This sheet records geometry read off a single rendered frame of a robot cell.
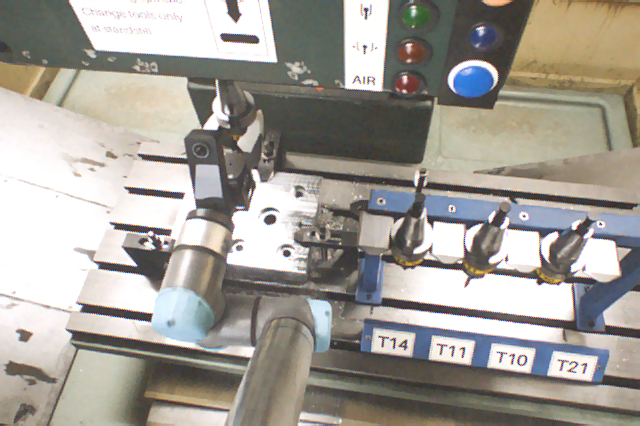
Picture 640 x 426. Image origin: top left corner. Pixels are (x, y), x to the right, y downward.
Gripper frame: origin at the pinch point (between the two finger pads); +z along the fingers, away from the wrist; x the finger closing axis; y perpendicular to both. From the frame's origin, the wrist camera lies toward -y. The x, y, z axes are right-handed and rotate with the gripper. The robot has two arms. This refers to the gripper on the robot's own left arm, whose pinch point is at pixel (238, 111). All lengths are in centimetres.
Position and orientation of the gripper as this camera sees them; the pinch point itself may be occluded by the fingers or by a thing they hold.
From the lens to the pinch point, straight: 82.4
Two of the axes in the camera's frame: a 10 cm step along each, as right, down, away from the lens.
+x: 9.9, 1.1, -1.2
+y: 0.5, 5.1, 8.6
